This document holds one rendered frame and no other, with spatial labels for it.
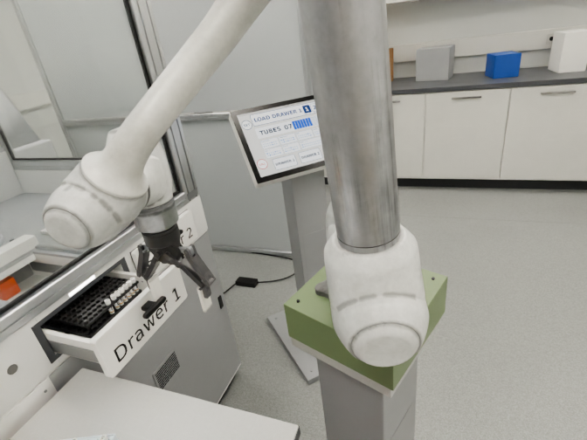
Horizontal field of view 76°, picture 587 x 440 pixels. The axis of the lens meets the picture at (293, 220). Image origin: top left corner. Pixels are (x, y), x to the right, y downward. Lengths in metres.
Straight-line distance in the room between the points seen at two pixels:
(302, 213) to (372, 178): 1.15
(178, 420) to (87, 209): 0.50
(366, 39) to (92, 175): 0.42
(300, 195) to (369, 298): 1.07
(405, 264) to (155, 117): 0.42
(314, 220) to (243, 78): 1.06
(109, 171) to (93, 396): 0.60
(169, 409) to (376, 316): 0.54
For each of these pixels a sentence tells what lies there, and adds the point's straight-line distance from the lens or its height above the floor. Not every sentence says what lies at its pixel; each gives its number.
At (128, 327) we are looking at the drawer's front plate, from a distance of 0.97.
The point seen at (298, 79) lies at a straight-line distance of 2.25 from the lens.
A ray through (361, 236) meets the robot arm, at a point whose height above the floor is 1.17.
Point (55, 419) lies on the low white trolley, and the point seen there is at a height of 0.76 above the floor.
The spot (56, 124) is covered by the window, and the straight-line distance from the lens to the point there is 1.07.
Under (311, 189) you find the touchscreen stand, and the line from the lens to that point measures 1.63.
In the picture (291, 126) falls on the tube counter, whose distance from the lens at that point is 1.54.
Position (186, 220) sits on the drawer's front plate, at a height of 0.90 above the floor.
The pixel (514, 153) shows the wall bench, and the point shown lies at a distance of 3.60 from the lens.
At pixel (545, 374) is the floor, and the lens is 2.06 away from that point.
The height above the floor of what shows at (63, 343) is 0.87.
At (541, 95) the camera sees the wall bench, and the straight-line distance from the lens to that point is 3.51.
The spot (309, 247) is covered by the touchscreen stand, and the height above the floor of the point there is 0.55.
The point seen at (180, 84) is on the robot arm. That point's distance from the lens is 0.61.
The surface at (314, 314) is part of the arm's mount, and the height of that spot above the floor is 0.86.
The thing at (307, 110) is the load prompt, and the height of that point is 1.15.
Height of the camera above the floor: 1.45
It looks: 27 degrees down
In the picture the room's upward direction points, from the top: 8 degrees counter-clockwise
